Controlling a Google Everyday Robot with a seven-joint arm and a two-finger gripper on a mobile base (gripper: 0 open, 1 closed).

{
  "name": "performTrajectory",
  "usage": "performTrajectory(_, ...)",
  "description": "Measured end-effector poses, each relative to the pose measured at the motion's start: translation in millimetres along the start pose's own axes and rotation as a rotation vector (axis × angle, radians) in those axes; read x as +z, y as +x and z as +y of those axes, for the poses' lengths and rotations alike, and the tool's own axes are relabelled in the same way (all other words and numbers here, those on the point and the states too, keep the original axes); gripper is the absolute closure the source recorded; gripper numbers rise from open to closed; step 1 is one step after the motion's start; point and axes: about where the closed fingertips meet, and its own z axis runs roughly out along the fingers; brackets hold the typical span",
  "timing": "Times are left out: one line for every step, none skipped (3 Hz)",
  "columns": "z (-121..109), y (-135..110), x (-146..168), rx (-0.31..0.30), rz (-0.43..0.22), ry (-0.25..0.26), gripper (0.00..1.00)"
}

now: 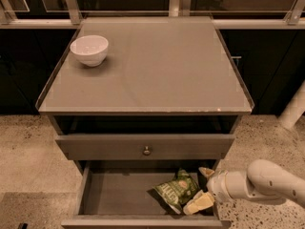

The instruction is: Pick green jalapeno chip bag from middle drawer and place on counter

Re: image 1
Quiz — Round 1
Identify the metal railing frame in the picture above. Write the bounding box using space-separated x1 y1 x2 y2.
0 0 305 30

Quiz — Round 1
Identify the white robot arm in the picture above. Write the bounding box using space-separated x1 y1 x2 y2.
183 159 305 215

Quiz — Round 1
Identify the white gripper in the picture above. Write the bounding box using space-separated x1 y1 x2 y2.
183 167 230 215

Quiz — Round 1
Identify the open grey middle drawer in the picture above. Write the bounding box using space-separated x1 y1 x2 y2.
61 160 231 229

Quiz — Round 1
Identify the round metal drawer knob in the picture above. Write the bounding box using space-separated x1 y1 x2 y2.
143 146 152 156

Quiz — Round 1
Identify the grey top drawer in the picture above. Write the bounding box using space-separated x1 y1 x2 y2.
56 134 234 160

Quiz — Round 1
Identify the white ceramic bowl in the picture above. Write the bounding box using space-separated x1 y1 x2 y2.
70 35 109 67

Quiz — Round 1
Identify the grey drawer cabinet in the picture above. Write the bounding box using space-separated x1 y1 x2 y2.
35 15 255 229

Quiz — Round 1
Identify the green jalapeno chip bag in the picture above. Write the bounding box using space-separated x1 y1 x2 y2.
153 169 199 215

